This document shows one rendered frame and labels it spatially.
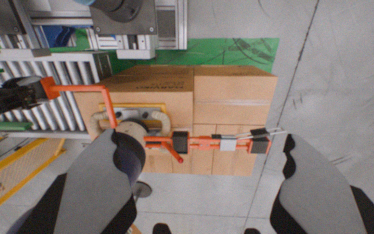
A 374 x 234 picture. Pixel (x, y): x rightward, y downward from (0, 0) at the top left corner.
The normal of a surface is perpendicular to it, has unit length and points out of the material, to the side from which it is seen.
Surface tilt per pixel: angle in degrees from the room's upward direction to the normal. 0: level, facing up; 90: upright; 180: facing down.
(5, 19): 0
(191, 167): 0
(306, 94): 0
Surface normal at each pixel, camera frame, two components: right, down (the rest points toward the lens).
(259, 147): -0.04, 0.46
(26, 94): 1.00, 0.01
